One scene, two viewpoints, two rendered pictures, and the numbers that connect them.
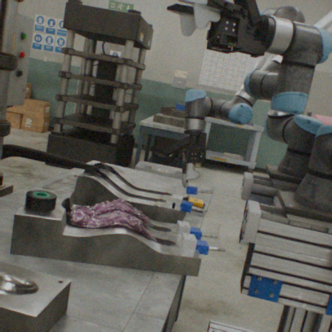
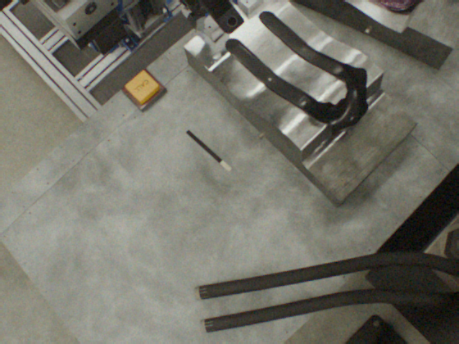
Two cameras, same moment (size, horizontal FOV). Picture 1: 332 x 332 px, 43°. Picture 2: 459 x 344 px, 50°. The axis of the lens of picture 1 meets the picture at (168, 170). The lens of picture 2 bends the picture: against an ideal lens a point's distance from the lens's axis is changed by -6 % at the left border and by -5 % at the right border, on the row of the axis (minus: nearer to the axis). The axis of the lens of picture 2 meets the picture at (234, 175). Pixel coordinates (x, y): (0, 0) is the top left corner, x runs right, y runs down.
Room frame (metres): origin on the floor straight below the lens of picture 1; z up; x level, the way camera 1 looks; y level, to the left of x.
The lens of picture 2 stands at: (2.00, 0.41, 1.93)
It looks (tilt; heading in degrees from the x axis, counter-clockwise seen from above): 74 degrees down; 229
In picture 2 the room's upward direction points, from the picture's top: 11 degrees counter-clockwise
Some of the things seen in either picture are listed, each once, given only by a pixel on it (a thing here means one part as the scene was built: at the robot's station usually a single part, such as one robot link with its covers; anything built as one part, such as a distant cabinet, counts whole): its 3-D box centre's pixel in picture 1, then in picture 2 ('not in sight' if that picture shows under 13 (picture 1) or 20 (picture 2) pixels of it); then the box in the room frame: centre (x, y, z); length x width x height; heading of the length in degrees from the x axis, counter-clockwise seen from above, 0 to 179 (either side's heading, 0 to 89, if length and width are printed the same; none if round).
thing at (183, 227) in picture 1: (196, 233); not in sight; (1.28, -0.13, 0.86); 0.13 x 0.05 x 0.05; 99
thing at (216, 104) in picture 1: (220, 109); not in sight; (1.64, -0.15, 1.24); 0.11 x 0.11 x 0.08; 26
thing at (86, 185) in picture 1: (119, 192); (300, 83); (1.54, 0.16, 0.87); 0.50 x 0.26 x 0.14; 81
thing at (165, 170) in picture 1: (162, 174); not in sight; (4.71, 0.06, 0.28); 0.61 x 0.41 x 0.15; 87
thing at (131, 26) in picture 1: (105, 91); not in sight; (6.03, 1.08, 1.03); 1.54 x 0.94 x 2.06; 177
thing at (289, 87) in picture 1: (288, 87); not in sight; (1.00, -0.23, 1.33); 0.11 x 0.08 x 0.11; 19
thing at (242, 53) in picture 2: (124, 181); (300, 66); (1.53, 0.15, 0.92); 0.35 x 0.16 x 0.09; 81
